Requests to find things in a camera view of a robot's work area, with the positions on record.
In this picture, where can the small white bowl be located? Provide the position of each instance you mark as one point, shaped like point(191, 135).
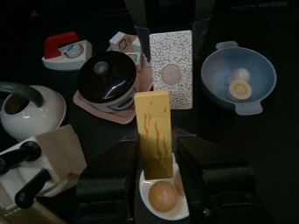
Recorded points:
point(163, 197)

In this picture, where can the yellow wooden block orange streaks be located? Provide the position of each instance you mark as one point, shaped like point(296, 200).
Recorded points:
point(154, 131)

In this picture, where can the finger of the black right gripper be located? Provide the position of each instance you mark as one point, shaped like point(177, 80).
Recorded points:
point(202, 26)
point(141, 26)

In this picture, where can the wooden toy knife block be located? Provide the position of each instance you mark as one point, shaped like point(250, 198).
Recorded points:
point(62, 148)

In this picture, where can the white speckled rectangular block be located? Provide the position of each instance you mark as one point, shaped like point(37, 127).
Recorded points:
point(173, 52)

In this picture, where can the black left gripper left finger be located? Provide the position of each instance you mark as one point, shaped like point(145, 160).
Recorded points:
point(105, 180)

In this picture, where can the black toy pot with lid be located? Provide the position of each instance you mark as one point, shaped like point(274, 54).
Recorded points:
point(107, 78)

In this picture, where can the light blue toy bowl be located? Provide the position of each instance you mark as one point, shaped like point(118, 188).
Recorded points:
point(256, 62)

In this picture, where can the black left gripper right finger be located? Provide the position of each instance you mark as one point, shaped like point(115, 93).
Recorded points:
point(222, 186)

